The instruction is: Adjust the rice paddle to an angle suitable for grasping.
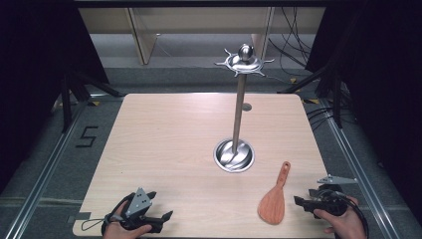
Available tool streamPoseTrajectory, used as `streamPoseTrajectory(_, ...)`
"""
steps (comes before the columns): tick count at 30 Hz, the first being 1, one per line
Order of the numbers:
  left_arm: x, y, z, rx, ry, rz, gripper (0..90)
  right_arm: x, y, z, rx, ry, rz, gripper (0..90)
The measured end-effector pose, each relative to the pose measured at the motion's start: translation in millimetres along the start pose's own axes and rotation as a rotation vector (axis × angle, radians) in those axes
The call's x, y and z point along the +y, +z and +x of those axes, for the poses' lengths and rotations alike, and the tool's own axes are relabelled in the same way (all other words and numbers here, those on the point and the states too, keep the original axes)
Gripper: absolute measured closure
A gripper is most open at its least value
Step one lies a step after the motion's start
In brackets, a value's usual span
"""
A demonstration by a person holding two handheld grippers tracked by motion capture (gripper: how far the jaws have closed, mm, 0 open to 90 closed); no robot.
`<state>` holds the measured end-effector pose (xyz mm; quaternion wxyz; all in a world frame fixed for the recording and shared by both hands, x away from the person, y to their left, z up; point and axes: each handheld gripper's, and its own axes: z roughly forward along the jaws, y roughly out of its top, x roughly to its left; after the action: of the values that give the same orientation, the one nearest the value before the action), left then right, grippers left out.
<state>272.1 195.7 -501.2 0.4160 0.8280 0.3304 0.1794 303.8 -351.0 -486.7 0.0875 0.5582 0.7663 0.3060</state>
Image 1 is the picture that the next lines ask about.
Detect black curtain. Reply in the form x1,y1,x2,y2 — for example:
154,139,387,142
0,0,111,195
304,0,422,213

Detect thick black gripper cable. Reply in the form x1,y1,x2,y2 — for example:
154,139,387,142
326,190,370,239

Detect black floor cables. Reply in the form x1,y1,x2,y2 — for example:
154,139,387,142
306,105,337,131

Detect metal utensil stand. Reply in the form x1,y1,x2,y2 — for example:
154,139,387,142
213,43,276,174

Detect black tripod stand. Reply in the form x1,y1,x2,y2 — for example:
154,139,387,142
278,63,344,129
50,70,126,134

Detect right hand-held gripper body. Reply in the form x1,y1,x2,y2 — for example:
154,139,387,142
308,174,359,219

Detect hanging black cables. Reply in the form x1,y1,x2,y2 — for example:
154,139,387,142
268,7,316,68

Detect wooden rice spatula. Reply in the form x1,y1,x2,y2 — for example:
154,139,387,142
257,160,292,226

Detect thin black cable loop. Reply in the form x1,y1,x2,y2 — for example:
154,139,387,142
81,217,111,232

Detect person's left hand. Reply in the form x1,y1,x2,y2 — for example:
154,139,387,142
103,200,154,239

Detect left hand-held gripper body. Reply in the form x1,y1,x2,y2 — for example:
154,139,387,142
118,187,164,234

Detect light wooden shelf unit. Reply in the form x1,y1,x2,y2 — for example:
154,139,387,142
79,7,326,66

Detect aluminium floor rail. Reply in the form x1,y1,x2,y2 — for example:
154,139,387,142
318,99,414,239
2,99,89,239

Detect person's right hand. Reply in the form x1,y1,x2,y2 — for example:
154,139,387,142
313,195,367,239

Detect black gripper strap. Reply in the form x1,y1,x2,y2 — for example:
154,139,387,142
101,192,137,236

